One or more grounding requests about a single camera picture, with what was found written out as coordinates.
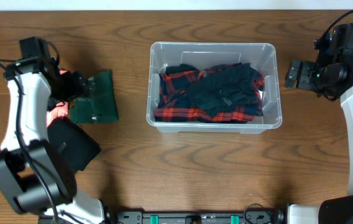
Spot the pink garment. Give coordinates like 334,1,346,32
45,68,71,128

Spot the dark green garment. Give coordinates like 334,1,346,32
69,70,119,124

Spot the dark navy taped garment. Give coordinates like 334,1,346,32
185,63,264,118

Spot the red plaid flannel shirt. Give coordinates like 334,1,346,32
154,63,264,123

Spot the large black garment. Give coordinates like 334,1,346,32
165,63,198,75

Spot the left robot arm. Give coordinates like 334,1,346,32
0,37,112,223

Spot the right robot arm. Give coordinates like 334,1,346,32
276,23,353,223

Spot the clear plastic storage bin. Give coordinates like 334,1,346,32
146,42,283,134

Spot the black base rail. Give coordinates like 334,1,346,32
102,203,287,224

